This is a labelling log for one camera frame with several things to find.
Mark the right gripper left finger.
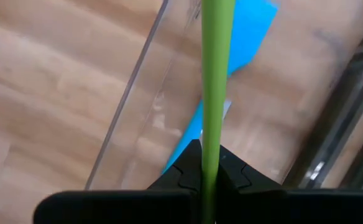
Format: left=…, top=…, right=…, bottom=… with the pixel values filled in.
left=34, top=139, right=203, bottom=224

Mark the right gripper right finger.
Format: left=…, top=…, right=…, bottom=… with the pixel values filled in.
left=215, top=145, right=363, bottom=224

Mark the green silicone spatula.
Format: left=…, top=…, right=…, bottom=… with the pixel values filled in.
left=200, top=0, right=237, bottom=224

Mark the sky blue silicone spatula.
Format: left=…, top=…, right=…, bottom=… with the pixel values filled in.
left=162, top=0, right=279, bottom=175

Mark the clear plastic bin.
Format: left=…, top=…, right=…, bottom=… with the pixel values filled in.
left=85, top=0, right=363, bottom=191

